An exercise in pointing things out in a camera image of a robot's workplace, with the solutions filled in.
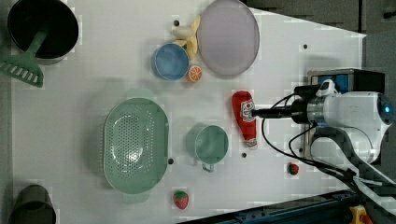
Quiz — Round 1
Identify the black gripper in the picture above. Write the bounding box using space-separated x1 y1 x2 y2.
251 85 319 124

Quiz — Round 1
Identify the red plush ketchup bottle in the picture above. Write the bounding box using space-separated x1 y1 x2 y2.
232 91 258 150

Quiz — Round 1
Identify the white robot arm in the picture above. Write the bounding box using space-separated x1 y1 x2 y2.
246 79 395 215

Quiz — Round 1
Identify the green oval strainer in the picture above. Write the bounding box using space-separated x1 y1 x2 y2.
103 89 169 203

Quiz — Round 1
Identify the small red toy strawberry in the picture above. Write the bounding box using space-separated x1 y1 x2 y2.
288 162 299 175

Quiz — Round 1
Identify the silver toaster oven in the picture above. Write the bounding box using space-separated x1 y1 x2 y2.
307 69 394 162

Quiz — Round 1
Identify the green metal mug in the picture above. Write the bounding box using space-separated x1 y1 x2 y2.
186 124 229 173

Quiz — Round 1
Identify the orange slice toy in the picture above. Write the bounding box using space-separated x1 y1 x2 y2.
187 65 203 83

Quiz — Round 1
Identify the grey round plate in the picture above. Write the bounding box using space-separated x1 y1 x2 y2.
197 0 260 76

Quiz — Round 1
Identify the yellow toy banana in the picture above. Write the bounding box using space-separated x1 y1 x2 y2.
172 16 201 60

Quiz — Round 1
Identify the blue bowl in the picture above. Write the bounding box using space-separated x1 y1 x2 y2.
151 43 190 81

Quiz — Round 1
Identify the large red toy strawberry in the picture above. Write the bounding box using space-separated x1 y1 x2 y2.
173 190 190 210

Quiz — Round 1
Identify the yellow emergency stop button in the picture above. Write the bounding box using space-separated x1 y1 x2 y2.
349 205 374 224

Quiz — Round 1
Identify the large black pot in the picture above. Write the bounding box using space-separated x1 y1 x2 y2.
7 0 78 64

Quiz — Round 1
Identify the green slotted spatula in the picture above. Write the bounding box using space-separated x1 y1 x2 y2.
0 26 49 88

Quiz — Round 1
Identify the small black cup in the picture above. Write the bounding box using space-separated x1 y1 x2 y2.
7 185 57 224

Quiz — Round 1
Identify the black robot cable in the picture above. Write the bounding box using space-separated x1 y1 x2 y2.
261 92 396 200

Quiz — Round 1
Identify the blue metal frame rail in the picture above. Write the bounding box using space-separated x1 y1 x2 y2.
177 189 396 224

